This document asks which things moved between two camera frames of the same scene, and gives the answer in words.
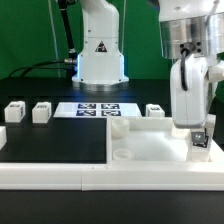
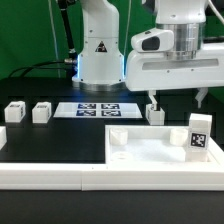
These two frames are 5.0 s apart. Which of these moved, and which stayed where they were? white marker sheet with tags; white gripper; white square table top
Moved: white square table top; white gripper
Stayed: white marker sheet with tags
